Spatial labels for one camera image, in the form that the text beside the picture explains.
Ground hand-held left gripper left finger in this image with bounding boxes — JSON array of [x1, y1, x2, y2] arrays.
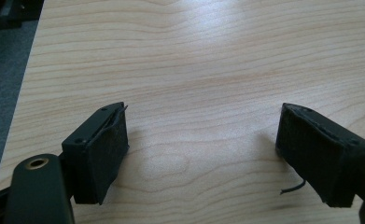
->
[[61, 101, 131, 206]]

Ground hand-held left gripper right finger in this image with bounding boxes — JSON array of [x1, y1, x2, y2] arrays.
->
[[274, 102, 365, 209]]

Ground dark metal stand base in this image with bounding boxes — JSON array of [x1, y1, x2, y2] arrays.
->
[[0, 0, 45, 32]]

